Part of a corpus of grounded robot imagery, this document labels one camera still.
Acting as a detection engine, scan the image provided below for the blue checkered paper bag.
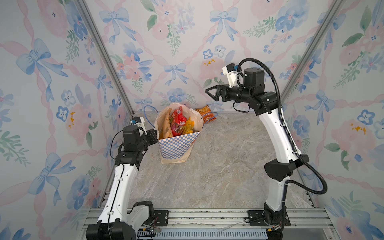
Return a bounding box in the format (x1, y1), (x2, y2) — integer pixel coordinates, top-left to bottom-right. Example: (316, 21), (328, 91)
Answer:
(143, 102), (218, 164)

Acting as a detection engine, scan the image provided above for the black mounting plate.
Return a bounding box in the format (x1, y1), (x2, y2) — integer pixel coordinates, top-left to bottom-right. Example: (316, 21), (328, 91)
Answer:
(142, 210), (170, 227)
(244, 210), (291, 227)

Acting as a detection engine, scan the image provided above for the tan potato chips pouch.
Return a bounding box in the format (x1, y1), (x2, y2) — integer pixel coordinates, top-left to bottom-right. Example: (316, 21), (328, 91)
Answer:
(158, 109), (173, 140)

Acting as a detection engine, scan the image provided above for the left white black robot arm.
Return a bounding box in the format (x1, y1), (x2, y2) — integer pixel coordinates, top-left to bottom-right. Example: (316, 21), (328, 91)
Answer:
(86, 125), (159, 240)

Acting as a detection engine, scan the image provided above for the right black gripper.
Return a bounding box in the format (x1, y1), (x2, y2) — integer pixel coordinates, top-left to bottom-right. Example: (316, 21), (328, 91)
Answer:
(206, 83), (253, 105)

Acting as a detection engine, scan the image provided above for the left aluminium corner post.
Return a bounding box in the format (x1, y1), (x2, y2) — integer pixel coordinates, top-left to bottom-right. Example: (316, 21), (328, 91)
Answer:
(74, 0), (135, 117)

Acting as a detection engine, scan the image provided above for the right aluminium corner post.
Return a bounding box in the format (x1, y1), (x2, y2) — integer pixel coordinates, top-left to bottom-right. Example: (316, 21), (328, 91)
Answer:
(281, 0), (345, 103)

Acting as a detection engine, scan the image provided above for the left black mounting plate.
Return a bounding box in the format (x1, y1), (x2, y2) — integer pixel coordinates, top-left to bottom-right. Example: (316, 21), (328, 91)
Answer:
(142, 210), (170, 227)

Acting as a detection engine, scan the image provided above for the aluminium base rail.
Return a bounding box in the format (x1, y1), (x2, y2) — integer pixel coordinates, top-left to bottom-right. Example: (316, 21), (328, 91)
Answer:
(78, 207), (341, 240)

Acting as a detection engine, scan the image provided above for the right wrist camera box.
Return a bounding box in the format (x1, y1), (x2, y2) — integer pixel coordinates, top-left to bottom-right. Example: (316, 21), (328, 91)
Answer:
(222, 63), (240, 88)

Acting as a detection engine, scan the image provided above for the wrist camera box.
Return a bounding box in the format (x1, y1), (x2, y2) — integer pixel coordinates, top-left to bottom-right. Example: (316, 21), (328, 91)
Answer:
(222, 63), (240, 88)
(131, 117), (146, 136)

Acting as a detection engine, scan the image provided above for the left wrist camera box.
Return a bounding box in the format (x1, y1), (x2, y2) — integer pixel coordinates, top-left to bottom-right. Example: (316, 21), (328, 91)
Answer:
(131, 117), (146, 136)

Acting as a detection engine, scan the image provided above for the orange corn chips packet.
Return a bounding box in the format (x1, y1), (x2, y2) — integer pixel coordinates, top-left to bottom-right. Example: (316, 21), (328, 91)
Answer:
(196, 105), (217, 124)

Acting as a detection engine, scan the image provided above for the red fruit candy bag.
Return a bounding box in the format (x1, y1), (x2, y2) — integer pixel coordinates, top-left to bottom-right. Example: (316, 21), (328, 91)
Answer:
(170, 107), (187, 137)

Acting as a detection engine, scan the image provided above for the yellow mango candy bag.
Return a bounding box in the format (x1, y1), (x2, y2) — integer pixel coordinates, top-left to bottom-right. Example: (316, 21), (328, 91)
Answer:
(182, 118), (195, 135)

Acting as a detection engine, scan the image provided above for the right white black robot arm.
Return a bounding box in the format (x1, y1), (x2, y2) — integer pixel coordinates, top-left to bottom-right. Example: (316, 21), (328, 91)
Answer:
(206, 64), (302, 227)

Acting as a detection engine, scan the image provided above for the black corrugated cable conduit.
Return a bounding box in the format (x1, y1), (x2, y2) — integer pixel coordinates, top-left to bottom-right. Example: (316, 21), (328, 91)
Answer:
(236, 57), (328, 195)

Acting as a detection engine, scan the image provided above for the aluminium corner post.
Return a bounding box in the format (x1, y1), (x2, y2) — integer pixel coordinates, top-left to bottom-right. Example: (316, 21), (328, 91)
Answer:
(281, 0), (345, 103)
(74, 0), (135, 117)

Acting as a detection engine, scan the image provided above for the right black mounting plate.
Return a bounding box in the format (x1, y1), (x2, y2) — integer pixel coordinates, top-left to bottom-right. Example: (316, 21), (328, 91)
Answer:
(244, 210), (291, 227)

